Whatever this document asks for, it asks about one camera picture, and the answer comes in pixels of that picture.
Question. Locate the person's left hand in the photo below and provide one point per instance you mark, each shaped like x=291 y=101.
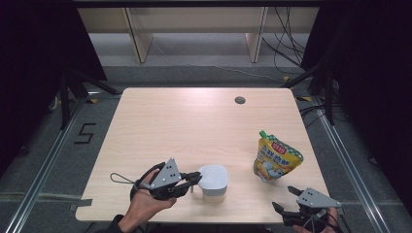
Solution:
x=145 y=205

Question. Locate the aluminium floor rail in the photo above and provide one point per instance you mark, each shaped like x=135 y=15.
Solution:
x=350 y=168
x=42 y=171

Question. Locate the black curtain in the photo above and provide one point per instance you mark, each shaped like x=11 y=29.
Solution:
x=35 y=81
x=372 y=97

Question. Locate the light wooden desk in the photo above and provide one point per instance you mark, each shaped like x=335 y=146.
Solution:
x=200 y=19

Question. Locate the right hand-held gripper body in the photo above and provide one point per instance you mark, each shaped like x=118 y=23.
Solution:
x=315 y=199

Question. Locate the grey tape piece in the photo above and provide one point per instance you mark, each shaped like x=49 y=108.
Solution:
x=82 y=204

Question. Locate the yellow spout pouch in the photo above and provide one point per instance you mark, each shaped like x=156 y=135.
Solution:
x=277 y=158

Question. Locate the clear jar with white lid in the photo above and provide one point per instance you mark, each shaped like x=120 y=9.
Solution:
x=213 y=179

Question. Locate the grey table grommet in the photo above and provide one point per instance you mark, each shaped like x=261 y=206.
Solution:
x=240 y=100

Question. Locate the black metal stand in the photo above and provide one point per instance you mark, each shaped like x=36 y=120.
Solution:
x=329 y=100
x=64 y=100

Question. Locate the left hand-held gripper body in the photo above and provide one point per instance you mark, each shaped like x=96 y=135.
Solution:
x=166 y=176

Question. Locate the person's right hand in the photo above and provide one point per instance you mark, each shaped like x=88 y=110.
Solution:
x=330 y=223

